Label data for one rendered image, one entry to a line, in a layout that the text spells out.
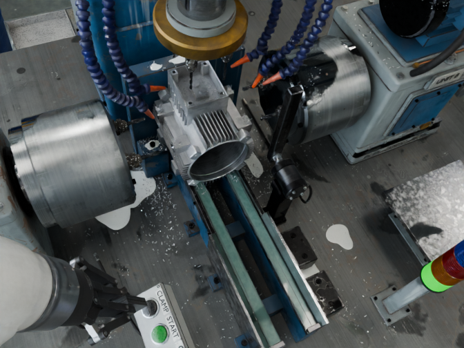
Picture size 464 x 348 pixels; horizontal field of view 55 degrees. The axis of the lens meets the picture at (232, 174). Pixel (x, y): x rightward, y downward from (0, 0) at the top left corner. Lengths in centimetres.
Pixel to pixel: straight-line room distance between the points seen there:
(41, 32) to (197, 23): 156
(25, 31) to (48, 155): 148
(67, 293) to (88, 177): 39
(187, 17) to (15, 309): 56
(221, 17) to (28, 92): 83
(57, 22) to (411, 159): 170
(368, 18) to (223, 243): 67
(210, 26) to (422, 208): 74
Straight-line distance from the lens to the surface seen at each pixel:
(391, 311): 122
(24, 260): 51
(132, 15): 109
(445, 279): 98
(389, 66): 115
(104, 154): 91
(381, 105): 119
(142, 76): 103
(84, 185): 92
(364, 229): 130
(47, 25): 236
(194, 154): 97
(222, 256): 103
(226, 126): 100
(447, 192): 132
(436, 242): 123
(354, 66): 112
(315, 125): 108
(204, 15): 83
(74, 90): 149
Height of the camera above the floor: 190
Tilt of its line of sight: 59 degrees down
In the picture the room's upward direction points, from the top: 11 degrees clockwise
